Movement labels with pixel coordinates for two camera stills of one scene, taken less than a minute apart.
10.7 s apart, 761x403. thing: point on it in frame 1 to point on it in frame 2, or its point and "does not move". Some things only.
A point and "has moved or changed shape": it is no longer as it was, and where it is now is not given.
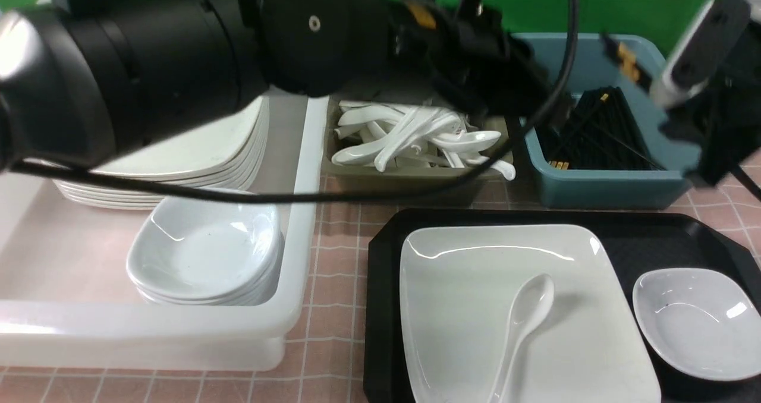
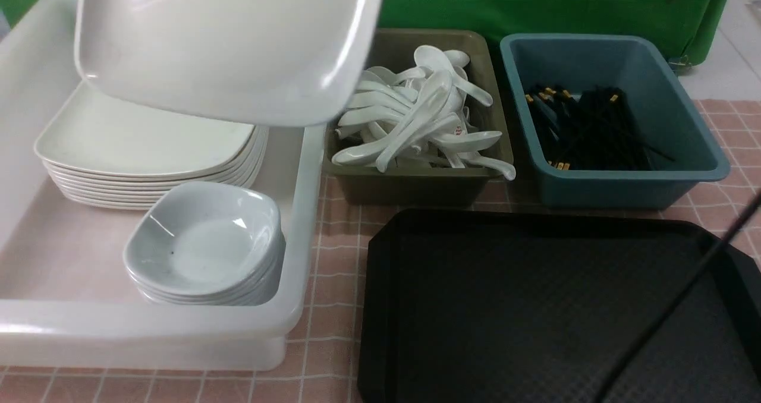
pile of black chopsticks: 597,131 does not move
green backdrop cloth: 635,6 does not move
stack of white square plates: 223,154 does not move
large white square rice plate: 458,287 has moved or changed shape
